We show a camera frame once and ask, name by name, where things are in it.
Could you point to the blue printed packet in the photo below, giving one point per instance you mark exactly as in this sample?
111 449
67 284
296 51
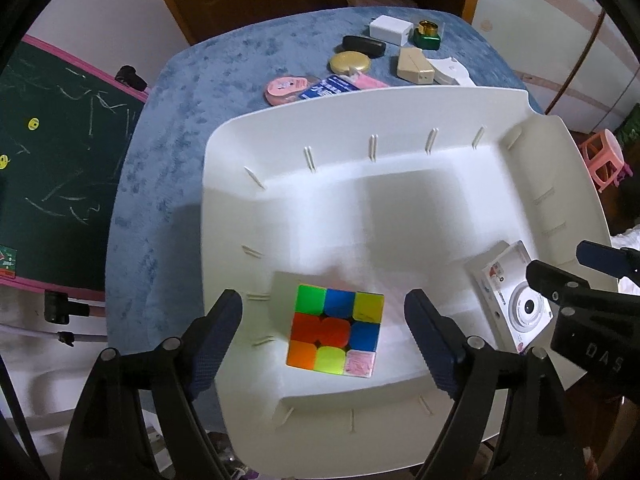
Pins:
325 87

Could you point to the white plastic tray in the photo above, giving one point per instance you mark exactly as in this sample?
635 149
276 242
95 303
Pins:
400 200

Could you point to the white easel leg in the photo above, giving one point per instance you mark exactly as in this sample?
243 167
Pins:
30 331

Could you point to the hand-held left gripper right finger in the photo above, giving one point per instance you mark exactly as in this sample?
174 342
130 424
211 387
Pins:
433 347

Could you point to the white square box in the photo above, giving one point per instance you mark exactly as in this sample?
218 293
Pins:
390 27

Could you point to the pink plastic stool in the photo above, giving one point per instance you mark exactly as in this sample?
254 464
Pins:
600 155

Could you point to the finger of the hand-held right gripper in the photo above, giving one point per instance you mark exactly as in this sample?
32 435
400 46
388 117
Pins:
602 258
547 280

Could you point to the gold round compact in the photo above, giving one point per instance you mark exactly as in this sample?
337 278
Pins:
349 62

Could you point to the pink round case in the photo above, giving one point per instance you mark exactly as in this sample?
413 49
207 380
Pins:
285 90

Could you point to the beige angular box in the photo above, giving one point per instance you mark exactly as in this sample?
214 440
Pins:
412 65

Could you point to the colourful puzzle cube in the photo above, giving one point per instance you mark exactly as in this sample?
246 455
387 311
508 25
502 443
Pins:
330 330

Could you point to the blue plush table cover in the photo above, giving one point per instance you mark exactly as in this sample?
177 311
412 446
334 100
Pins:
200 90

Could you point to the black oblong case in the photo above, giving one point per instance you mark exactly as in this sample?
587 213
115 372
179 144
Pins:
364 46

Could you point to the clear plastic packaging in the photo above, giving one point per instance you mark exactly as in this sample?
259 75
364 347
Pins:
452 72

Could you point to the green bottle with gold cap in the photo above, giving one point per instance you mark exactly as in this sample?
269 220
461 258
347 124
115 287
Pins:
427 40

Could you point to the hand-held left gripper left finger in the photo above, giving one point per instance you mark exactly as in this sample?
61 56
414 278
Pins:
216 345

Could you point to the green chalkboard with pink frame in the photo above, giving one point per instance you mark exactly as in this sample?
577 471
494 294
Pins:
50 160

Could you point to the black easel knob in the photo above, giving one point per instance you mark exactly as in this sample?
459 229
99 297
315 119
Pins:
127 76
56 307

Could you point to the pink flat packet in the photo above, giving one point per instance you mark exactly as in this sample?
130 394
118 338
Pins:
370 81

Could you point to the white instant camera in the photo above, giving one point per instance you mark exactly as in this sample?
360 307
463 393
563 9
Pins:
500 285

